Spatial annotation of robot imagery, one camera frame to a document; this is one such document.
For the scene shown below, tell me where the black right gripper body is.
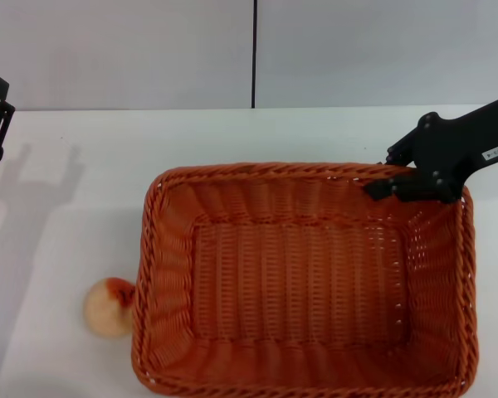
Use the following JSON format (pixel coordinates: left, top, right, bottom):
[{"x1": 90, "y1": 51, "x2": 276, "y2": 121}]
[{"x1": 413, "y1": 91, "x2": 498, "y2": 204}]

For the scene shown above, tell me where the orange woven plastic basket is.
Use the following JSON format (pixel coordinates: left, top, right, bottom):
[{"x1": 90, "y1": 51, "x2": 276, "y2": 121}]
[{"x1": 129, "y1": 161, "x2": 478, "y2": 398}]

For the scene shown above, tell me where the black vertical wall seam strip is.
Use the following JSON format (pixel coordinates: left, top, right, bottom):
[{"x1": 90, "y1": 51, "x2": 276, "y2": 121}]
[{"x1": 251, "y1": 0, "x2": 259, "y2": 109}]

